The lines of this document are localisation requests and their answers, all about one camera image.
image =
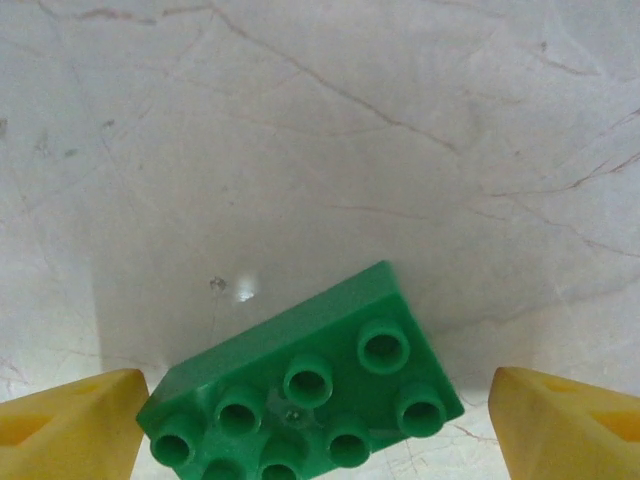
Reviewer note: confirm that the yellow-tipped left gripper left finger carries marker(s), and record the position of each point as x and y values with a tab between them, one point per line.
65	430

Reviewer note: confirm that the green eight-stud lego brick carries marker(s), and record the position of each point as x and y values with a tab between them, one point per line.
310	340

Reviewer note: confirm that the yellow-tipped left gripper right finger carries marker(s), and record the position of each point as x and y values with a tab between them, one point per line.
565	435

